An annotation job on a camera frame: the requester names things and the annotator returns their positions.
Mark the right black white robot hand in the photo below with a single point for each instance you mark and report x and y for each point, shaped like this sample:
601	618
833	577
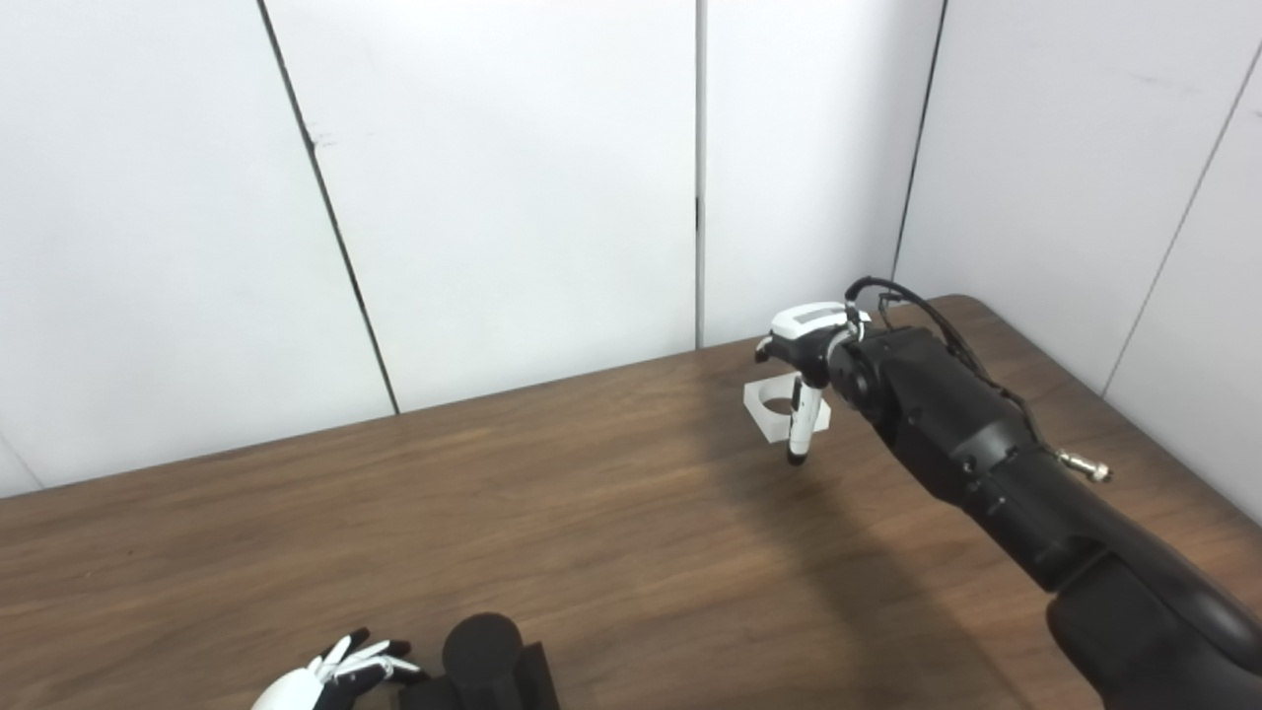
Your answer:
804	335

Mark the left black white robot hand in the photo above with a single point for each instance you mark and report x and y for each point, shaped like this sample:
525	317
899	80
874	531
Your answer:
330	685

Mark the white square piece with hole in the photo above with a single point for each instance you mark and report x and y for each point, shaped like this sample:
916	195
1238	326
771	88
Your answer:
764	414

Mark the black peg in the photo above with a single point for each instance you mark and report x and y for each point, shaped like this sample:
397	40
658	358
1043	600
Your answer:
483	661

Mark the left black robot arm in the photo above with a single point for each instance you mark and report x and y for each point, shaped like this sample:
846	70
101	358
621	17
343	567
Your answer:
296	702

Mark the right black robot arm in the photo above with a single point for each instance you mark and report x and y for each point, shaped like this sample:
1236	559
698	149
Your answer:
986	454

